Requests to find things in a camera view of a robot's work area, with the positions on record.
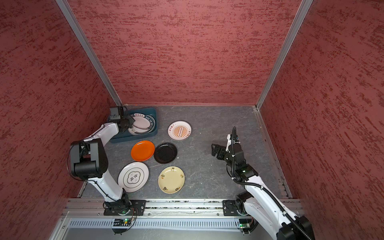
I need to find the green lettered rim plate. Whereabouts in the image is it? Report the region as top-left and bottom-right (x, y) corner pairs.
(129, 113), (156, 135)

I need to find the orange sunburst pattern plate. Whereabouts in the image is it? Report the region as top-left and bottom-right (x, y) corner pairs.
(167, 121), (192, 141)

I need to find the pale yellow plate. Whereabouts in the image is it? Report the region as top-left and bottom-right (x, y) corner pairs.
(158, 166), (186, 194)

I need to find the white plate black flower outline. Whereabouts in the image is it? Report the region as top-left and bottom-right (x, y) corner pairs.
(118, 162), (150, 193)

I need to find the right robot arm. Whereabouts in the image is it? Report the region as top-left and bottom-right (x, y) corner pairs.
(211, 143), (315, 240)

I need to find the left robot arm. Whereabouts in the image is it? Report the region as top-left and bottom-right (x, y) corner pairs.
(67, 106), (135, 211)

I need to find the teal plastic bin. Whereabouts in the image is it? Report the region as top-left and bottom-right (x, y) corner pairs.
(110, 108), (158, 144)

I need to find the right circuit board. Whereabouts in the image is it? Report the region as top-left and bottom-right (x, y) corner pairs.
(239, 219), (252, 229)

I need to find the circuit board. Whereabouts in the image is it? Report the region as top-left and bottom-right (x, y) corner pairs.
(112, 219), (131, 228)
(239, 219), (252, 229)

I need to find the left circuit board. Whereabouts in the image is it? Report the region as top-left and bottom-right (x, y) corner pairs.
(112, 219), (131, 228)

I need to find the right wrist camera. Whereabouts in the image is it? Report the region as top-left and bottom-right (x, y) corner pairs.
(226, 134), (238, 153)

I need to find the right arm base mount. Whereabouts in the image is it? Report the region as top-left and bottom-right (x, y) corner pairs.
(222, 200), (248, 217)

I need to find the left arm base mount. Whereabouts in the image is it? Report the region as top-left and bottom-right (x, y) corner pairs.
(103, 200), (147, 217)

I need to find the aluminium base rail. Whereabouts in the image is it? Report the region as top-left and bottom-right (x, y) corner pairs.
(61, 197), (305, 218)

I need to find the left aluminium corner post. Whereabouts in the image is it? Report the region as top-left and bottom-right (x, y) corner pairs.
(56, 0), (123, 106)

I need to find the aluminium corner post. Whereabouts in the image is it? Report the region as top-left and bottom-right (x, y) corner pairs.
(56, 0), (123, 106)
(256, 0), (313, 111)

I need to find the right aluminium corner post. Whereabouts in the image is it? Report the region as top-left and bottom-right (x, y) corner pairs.
(256, 0), (313, 111)

